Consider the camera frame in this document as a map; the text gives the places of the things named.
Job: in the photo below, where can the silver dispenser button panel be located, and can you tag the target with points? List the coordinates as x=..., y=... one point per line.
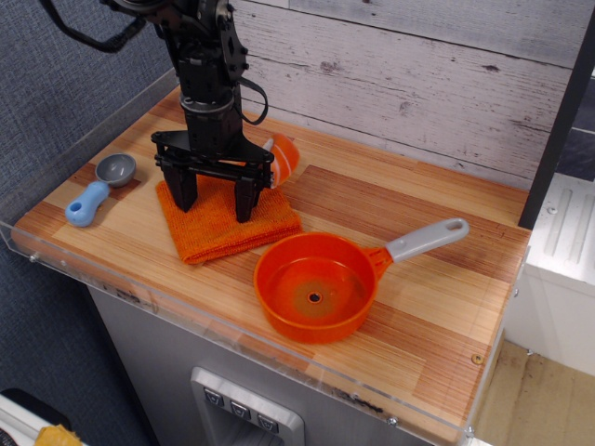
x=234, y=415

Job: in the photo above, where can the blue grey toy scoop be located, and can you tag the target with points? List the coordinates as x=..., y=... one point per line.
x=112, y=172

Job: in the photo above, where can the black right shelf post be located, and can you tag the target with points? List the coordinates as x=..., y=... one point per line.
x=571, y=100

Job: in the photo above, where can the yellow object bottom left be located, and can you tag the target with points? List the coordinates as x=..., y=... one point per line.
x=56, y=436

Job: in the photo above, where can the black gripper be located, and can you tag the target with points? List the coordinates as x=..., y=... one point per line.
x=213, y=144

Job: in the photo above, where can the orange cloth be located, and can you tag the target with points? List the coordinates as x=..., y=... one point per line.
x=210, y=230

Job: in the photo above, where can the orange toy pan grey handle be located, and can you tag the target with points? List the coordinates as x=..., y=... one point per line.
x=317, y=287

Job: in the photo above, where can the toy salmon sushi piece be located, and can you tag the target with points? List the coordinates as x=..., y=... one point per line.
x=286, y=158

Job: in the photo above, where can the white ribbed appliance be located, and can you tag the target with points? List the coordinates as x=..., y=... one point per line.
x=551, y=312

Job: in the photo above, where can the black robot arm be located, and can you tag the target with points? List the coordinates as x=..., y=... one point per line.
x=210, y=62

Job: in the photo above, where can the clear acrylic table guard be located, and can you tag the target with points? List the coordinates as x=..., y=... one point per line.
x=411, y=373

